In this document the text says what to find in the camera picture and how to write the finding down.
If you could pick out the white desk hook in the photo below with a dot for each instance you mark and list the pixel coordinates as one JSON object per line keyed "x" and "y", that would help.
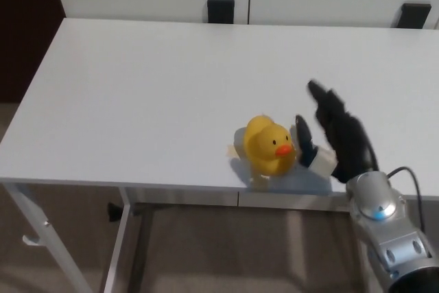
{"x": 30, "y": 240}

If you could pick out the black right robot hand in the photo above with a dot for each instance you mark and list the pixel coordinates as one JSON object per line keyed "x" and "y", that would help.
{"x": 346, "y": 135}

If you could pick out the black partition foot bracket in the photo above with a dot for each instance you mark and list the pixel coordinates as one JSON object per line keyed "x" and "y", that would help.
{"x": 414, "y": 15}
{"x": 221, "y": 11}

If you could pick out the white metal desk frame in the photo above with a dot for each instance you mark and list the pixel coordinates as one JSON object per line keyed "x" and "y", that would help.
{"x": 120, "y": 234}

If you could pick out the yellow rubber duck toy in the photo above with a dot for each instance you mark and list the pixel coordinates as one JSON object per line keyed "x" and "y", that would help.
{"x": 269, "y": 147}

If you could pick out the beige tape cross marker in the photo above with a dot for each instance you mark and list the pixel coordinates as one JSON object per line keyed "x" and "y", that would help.
{"x": 229, "y": 150}

